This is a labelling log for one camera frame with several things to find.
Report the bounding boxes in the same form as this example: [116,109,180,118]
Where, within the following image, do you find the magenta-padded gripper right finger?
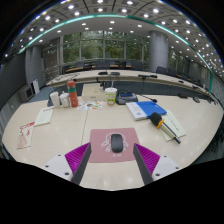
[132,143,183,186]

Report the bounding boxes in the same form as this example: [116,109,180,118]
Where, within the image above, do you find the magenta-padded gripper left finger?
[44,142,93,187]

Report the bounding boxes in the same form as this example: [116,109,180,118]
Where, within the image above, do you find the black computer mouse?
[110,133,125,154]

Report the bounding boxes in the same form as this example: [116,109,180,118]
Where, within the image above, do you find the pink mouse pad with drawing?
[88,127,141,164]

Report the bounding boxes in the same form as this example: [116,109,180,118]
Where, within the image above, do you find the black handheld microphone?
[149,112,182,145]

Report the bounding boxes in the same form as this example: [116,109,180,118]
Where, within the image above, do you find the white paper sheet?
[159,109,187,142]

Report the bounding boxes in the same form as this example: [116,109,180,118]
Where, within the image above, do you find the blue and white book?
[125,100,168,121]

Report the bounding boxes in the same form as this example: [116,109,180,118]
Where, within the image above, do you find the cream booklet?
[34,106,55,127]

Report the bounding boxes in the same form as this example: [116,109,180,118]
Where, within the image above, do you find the colourful sticker sheet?
[77,100,104,111]

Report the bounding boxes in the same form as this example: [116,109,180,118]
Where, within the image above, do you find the red and white leaflet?
[16,120,36,150]

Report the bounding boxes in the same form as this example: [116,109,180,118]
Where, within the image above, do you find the black gooseneck desk microphone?
[136,93,158,103]

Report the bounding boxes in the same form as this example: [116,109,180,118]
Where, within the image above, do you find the red thermos bottle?
[66,80,80,108]

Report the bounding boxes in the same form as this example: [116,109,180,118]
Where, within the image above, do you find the tall white cup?
[49,91,61,109]

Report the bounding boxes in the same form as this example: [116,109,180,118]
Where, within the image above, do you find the black conference desk unit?
[115,92,139,106]

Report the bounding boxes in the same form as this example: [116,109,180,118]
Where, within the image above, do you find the white cardboard box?
[81,83,108,102]

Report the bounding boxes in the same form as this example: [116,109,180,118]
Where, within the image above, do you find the paper cup with green print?
[104,81,118,107]

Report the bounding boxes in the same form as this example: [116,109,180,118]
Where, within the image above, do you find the grey boxy monitor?
[19,84,35,103]

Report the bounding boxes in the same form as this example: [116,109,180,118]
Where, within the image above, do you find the white leaning board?
[30,78,41,95]

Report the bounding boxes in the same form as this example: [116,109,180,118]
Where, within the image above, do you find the ceiling lights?
[3,0,224,68]

